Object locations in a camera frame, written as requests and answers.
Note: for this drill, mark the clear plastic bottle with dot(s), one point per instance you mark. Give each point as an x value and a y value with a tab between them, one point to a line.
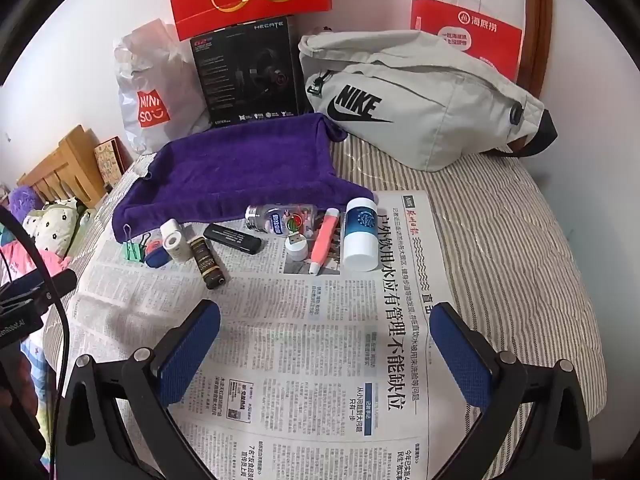
277	220

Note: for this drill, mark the pink tube white tip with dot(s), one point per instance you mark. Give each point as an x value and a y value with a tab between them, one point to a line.
324	240

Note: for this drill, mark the black product box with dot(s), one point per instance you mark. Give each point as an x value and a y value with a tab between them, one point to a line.
245	70

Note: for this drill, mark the black rectangular device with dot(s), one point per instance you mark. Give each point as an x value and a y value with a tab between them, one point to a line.
232	238

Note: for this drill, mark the patterned small box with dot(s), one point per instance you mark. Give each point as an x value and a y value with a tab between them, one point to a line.
111	157

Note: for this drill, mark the white charger plug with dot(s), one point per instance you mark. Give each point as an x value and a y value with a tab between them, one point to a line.
171	227

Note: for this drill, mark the white round usb adapter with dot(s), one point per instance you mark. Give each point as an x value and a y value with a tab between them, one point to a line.
296	247

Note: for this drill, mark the brown wooden post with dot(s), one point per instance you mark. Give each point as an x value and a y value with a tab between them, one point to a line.
537	35

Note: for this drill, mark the purple towel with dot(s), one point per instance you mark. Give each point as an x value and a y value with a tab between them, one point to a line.
240	170

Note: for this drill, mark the small blue case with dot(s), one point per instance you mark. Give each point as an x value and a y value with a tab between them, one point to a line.
159	259

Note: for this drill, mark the green binder clip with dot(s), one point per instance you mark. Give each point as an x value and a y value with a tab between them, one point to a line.
132	251

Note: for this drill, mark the white dotted plush toy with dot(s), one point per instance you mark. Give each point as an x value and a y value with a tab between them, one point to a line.
52	225

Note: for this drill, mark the pink cloth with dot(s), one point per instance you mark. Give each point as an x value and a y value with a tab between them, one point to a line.
30	260

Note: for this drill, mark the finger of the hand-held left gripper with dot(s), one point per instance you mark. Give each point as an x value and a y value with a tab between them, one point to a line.
47	282

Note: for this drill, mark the white bottle blue label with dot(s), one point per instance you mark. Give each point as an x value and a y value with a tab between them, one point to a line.
360	235

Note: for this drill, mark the small white roll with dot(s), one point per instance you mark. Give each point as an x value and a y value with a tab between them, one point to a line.
180	250

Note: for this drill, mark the newspaper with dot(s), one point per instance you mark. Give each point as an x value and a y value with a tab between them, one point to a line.
300	360

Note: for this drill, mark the black gold tube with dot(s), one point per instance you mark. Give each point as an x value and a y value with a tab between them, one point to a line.
207	262

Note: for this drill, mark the striped bedsheet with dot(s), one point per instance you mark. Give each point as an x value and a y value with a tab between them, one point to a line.
500	260

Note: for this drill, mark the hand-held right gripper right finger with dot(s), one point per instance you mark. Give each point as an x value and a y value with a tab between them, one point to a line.
460	355

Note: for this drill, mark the white plastic shopping bag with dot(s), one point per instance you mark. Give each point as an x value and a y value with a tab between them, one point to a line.
155	75

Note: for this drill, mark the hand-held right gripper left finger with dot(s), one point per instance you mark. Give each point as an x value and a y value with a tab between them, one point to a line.
192	355

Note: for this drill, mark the grey waist bag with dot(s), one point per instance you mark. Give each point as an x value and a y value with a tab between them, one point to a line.
430	105

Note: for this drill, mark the purple plush toy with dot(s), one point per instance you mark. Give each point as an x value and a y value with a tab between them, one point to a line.
22	202

